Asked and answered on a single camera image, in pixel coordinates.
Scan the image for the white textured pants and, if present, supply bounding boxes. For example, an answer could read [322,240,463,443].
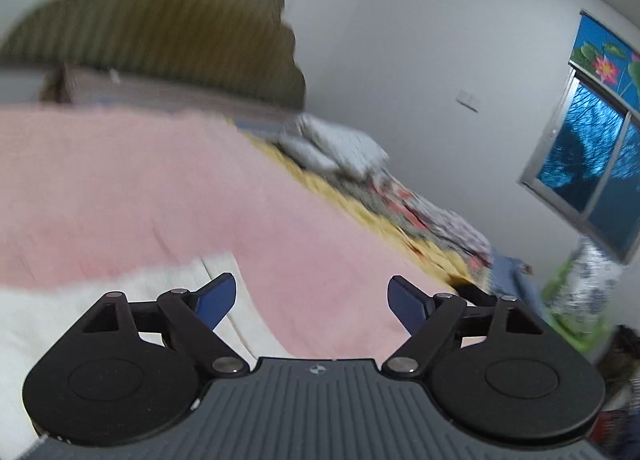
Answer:
[0,251,292,460]

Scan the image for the blue folded cloth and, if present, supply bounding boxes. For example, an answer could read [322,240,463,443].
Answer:
[490,249,547,319]

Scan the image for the yellow patterned quilt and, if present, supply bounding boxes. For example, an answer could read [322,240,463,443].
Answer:
[248,136,491,292]

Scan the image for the olive green padded headboard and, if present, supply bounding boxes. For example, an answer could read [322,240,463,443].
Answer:
[1,0,306,110]

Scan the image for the pink bed blanket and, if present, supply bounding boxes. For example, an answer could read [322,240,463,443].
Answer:
[1,106,446,359]

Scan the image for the blue floral cushion green trim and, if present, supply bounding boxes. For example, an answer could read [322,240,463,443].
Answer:
[541,235,625,354]

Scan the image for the white floral folded pillow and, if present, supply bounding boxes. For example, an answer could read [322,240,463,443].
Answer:
[277,113,388,181]

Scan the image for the white wall switch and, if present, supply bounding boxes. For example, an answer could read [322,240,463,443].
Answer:
[456,90,480,113]

